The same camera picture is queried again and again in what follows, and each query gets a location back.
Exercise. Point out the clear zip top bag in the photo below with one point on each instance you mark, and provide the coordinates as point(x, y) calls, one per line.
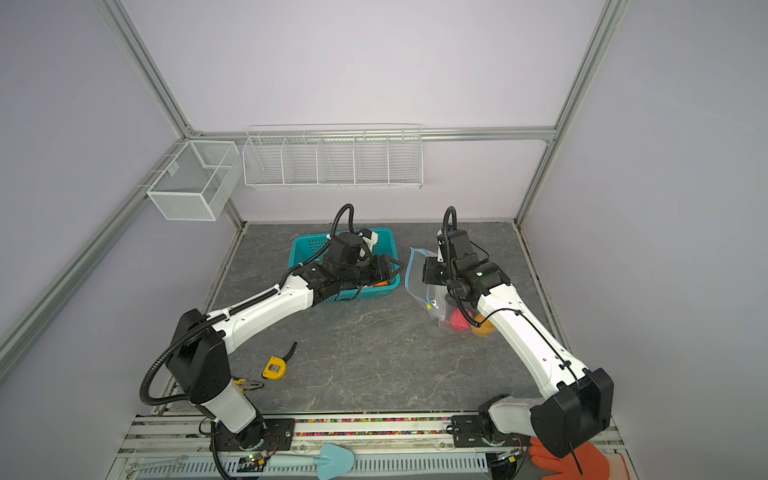
point(435, 299)

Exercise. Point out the pink dragon fruit toy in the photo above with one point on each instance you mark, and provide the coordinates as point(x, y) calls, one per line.
point(458, 322)

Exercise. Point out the white wire wall rack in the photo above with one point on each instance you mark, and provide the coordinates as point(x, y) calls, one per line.
point(335, 156)

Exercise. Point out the teal silicone spatula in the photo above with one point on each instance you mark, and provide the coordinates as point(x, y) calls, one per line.
point(332, 461)

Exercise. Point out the silver wrench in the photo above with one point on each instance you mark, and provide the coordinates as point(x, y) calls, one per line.
point(165, 467)

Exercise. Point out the white mesh wall box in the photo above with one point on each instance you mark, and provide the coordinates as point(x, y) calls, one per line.
point(198, 181)

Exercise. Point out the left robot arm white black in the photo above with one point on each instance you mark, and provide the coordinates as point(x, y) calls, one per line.
point(195, 366)

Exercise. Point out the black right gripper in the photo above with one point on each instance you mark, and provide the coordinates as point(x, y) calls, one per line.
point(431, 276)

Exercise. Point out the yellow handled pliers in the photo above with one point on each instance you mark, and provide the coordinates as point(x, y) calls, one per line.
point(246, 384)

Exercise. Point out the orange gloved hand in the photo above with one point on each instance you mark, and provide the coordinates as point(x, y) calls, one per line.
point(585, 463)

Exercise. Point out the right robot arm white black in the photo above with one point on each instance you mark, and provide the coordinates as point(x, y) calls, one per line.
point(575, 401)

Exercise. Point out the yellow tape measure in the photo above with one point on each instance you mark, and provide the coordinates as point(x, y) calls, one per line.
point(276, 367)

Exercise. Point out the teal plastic basket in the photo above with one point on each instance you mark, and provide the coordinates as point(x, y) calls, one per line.
point(304, 247)

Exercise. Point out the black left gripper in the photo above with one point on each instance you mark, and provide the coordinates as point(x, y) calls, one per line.
point(383, 270)

